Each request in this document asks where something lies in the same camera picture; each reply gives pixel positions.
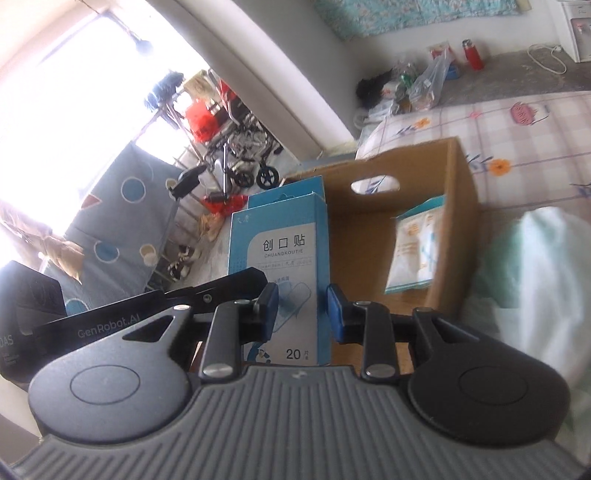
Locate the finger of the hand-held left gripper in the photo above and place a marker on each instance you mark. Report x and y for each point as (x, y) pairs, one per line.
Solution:
(221, 284)

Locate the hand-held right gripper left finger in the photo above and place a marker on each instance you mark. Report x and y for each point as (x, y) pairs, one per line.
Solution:
(268, 304)

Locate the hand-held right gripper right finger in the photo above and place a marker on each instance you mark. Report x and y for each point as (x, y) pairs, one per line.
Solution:
(337, 314)

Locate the blue bandage box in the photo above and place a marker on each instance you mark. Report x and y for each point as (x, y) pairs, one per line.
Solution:
(281, 258)

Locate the brown cardboard box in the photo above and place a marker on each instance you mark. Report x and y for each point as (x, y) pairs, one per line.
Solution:
(360, 240)

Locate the pale green soft cloth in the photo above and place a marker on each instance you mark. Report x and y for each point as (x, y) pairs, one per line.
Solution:
(535, 286)

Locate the black and white sneakers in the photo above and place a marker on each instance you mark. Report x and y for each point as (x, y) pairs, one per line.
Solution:
(183, 263)

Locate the tan shoes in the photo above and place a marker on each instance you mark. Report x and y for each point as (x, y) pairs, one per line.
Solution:
(212, 226)

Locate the brown cloth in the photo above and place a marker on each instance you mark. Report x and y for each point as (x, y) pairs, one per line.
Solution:
(64, 256)

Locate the crumpled red plastic bag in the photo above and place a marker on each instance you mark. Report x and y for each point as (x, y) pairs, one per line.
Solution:
(228, 203)

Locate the white cotton swab packet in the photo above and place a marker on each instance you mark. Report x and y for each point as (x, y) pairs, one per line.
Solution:
(415, 249)

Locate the blue quilt with circles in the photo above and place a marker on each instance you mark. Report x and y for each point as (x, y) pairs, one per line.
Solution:
(115, 217)

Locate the folding wheelchair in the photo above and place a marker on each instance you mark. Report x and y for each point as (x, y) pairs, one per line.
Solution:
(240, 147)

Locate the dark blue hanging clothes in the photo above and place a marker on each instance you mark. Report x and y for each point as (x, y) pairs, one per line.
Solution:
(164, 90)

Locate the black bag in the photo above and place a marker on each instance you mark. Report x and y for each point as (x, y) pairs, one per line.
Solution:
(371, 87)

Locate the pile of clear plastic bags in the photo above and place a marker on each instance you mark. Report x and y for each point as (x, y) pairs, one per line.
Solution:
(420, 87)

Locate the plaid floral bed sheet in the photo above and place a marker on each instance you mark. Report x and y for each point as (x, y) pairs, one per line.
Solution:
(517, 147)

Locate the pink patterned item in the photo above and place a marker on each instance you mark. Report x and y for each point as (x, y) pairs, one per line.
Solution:
(528, 113)

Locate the red thermos bottle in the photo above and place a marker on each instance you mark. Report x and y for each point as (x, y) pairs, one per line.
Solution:
(473, 56)

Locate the clear water jug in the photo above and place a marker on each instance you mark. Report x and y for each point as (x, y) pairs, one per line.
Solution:
(575, 27)

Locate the teal floral wall cloth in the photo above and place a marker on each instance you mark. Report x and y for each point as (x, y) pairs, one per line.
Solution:
(392, 16)

